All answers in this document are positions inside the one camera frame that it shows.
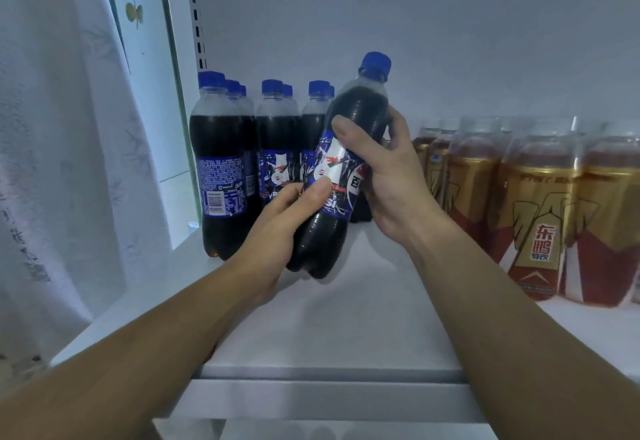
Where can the person's left hand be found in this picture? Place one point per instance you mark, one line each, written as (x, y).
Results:
(265, 250)

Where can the person's right hand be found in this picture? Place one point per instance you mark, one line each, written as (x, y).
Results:
(400, 190)

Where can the Pepsi cola bottle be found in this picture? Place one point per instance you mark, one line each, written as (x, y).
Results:
(355, 105)

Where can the group of blue-capped cola bottles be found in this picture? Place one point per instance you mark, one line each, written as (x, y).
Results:
(220, 155)

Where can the row of amber drink bottles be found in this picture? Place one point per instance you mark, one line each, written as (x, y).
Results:
(540, 205)

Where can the white metal shelf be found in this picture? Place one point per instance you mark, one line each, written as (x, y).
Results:
(480, 35)

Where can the person's right forearm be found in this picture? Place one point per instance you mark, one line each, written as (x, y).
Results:
(520, 335)

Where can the person's left forearm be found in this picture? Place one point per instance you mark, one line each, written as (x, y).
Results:
(130, 365)

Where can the white panelled door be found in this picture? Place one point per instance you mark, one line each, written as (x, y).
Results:
(160, 105)

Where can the white bamboo print curtain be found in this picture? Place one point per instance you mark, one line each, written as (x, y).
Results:
(60, 155)

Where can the small brass pendant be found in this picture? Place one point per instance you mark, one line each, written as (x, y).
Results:
(133, 12)

